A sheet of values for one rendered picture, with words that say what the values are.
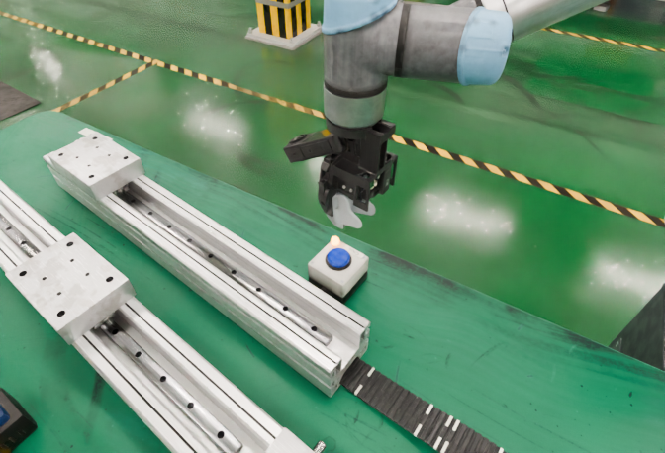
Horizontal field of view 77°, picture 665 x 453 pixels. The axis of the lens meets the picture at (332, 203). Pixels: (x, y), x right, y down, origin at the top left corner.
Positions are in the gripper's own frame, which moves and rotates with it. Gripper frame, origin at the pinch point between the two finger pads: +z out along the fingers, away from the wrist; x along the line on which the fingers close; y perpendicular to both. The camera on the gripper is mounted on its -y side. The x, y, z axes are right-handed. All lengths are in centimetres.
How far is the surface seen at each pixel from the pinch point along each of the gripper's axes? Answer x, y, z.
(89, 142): -11, -58, 4
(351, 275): -1.2, 3.7, 10.5
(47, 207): -23, -63, 16
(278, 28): 211, -217, 82
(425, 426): -13.7, 25.2, 14.4
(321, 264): -2.6, -1.9, 10.4
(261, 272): -10.7, -8.3, 9.3
